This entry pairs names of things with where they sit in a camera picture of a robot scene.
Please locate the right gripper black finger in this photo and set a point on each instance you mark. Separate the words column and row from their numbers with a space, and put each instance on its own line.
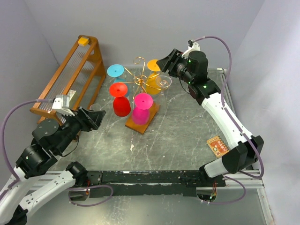
column 175, row 59
column 166, row 64

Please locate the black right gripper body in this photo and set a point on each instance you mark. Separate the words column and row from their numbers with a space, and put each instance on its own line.
column 180, row 69

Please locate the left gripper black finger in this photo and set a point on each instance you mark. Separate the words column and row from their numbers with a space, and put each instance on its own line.
column 81, row 114
column 92, row 119

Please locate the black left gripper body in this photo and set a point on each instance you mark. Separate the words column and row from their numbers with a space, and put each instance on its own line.
column 72, row 124

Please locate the clear wine glass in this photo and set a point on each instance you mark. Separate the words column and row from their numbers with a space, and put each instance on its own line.
column 163, row 82
column 95, row 107

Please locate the yellow wine glass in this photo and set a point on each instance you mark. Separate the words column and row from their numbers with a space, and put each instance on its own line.
column 151, row 86

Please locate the red wine glass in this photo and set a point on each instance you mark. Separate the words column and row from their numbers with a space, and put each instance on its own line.
column 121, row 104

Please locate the magenta wine glass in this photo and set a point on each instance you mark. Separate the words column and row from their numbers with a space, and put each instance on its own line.
column 141, row 112

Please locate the blue wine glass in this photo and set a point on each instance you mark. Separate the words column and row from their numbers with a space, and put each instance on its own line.
column 117, row 75

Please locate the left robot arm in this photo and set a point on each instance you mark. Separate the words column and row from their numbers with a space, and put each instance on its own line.
column 49, row 140

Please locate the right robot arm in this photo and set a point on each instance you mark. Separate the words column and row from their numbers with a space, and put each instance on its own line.
column 245, row 148

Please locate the wooden dish rack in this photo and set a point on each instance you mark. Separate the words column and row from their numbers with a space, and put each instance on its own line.
column 82, row 70

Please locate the yellow block on rack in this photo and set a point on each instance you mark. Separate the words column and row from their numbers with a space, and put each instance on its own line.
column 83, row 41

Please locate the white label card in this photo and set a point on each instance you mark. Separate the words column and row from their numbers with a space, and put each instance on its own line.
column 72, row 95

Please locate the orange printed card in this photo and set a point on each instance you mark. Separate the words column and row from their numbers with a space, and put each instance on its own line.
column 218, row 147

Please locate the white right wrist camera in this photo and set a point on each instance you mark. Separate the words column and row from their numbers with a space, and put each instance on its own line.
column 192, row 46

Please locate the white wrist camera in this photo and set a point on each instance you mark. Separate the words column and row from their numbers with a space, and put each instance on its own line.
column 192, row 46
column 61, row 104

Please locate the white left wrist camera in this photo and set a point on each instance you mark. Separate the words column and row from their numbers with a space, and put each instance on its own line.
column 61, row 104

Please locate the gold wire wine glass rack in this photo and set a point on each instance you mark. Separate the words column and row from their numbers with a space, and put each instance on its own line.
column 140, row 82

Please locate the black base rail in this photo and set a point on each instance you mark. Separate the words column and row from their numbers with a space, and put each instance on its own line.
column 139, row 183

